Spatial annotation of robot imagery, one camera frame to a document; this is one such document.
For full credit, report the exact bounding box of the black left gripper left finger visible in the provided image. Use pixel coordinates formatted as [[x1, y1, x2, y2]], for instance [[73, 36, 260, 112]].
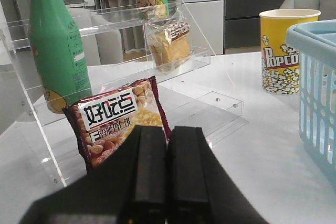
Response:
[[119, 126, 166, 223]]

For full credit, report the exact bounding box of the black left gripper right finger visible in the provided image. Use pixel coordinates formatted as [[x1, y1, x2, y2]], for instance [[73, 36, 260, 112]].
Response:
[[167, 126, 213, 223]]

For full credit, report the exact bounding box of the packaged bread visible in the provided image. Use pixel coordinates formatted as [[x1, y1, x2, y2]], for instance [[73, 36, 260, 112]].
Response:
[[145, 10, 192, 72]]

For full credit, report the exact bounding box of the light blue plastic basket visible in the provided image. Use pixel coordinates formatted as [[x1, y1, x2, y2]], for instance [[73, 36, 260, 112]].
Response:
[[285, 20, 335, 186]]

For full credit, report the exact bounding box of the red almond cookie packet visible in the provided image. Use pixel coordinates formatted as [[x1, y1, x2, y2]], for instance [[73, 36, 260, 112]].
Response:
[[63, 76, 171, 172]]

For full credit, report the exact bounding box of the green milk bottle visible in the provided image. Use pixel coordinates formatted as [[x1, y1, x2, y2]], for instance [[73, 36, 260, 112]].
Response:
[[28, 0, 92, 114]]

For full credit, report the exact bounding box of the clear acrylic display shelf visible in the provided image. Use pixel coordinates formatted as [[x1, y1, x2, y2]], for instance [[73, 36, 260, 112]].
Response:
[[1, 2, 242, 188]]

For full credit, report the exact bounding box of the yellow popcorn paper cup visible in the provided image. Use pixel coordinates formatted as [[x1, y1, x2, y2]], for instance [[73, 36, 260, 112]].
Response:
[[259, 9, 321, 95]]

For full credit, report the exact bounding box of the grey armchair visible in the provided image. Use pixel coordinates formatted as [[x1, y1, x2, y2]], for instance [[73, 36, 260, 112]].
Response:
[[280, 0, 335, 20]]

